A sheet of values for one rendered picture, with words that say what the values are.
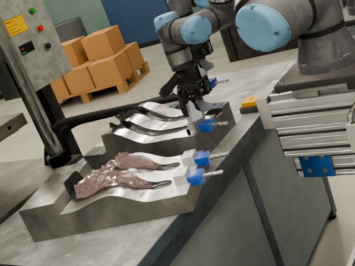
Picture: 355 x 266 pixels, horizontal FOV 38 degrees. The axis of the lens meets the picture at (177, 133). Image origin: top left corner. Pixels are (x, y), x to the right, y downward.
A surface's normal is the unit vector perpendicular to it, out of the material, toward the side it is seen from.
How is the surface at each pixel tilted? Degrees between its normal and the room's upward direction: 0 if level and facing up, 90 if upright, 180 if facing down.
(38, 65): 90
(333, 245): 0
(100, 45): 90
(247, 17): 96
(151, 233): 0
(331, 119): 90
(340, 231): 0
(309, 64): 72
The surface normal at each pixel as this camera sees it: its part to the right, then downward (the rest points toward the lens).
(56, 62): 0.81, -0.10
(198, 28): 0.56, 0.09
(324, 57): -0.41, 0.15
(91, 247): -0.34, -0.88
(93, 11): -0.44, 0.46
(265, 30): -0.68, 0.57
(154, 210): -0.21, 0.41
